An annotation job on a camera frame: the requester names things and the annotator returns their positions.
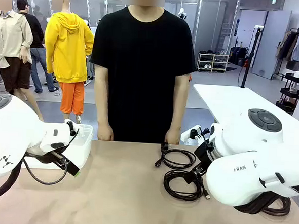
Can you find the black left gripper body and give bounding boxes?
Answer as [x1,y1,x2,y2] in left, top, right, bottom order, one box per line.
[25,146,69,167]

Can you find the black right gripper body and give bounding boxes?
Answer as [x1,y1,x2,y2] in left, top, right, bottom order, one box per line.
[191,139,216,178]

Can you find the black braided USB cable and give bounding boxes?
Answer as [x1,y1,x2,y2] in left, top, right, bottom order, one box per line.
[162,168,213,203]

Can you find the black power cable with plug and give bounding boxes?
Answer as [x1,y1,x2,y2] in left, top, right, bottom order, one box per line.
[155,141,198,171]

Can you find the person's right forearm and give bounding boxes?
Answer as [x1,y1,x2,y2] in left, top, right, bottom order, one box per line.
[91,88,116,128]

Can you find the person's left forearm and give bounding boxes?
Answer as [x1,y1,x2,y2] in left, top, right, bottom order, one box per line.
[167,92,189,132]

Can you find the person's left hand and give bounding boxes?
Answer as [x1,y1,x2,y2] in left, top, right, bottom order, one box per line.
[164,128,181,145]

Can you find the person's right hand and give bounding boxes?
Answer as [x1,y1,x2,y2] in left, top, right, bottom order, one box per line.
[96,124,115,142]

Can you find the clear plastic storage container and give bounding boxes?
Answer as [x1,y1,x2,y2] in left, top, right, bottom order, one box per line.
[21,121,95,173]

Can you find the white table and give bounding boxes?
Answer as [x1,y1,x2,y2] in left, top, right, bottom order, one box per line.
[191,83,299,129]

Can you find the white shoe rack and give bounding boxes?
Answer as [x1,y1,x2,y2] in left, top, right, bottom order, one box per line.
[197,49,230,74]

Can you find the bystander black shirt and cap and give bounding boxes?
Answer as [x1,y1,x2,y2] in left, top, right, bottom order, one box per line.
[11,0,65,95]

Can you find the person torso black t-shirt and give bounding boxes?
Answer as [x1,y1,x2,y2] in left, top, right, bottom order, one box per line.
[84,2,201,146]

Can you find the black bins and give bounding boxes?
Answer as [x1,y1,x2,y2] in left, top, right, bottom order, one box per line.
[230,46,248,67]

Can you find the black utility cart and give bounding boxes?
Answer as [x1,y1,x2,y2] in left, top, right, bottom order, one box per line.
[275,71,299,114]

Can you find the mannequin yellow hoodie orange pants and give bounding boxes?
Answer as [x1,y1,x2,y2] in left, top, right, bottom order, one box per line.
[39,0,97,126]

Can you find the mannequin beige shirt brown shorts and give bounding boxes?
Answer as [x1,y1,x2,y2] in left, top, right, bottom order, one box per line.
[0,0,52,123]

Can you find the grey partition panel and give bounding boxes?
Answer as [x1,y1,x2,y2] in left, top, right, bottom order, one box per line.
[250,8,293,81]

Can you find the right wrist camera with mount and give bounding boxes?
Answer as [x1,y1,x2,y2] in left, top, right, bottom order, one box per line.
[180,123,203,141]

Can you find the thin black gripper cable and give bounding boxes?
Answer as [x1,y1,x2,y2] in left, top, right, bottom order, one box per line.
[20,157,69,186]

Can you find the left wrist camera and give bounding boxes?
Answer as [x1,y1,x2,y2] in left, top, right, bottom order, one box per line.
[65,120,78,136]

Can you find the left arm black hose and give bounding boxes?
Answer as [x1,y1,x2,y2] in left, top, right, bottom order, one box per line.
[0,156,25,204]

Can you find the black camera pole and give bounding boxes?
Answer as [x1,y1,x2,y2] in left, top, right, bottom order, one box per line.
[239,24,265,89]

